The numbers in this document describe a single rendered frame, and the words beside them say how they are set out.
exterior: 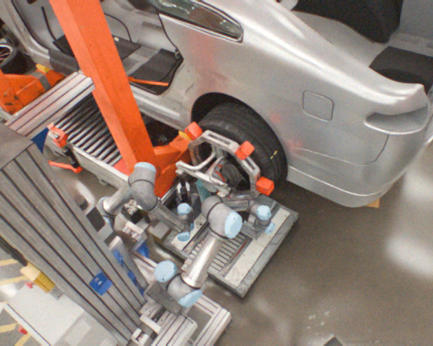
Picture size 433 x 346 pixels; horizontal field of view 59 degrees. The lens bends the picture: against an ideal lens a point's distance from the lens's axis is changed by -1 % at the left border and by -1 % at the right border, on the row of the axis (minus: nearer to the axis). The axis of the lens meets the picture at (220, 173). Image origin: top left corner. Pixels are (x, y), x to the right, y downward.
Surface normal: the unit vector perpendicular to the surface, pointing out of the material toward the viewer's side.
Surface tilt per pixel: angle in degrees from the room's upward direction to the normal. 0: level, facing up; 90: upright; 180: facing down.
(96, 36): 90
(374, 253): 0
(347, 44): 22
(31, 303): 0
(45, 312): 0
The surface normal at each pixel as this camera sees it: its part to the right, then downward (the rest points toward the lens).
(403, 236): -0.12, -0.63
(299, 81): -0.60, 0.56
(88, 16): 0.80, 0.40
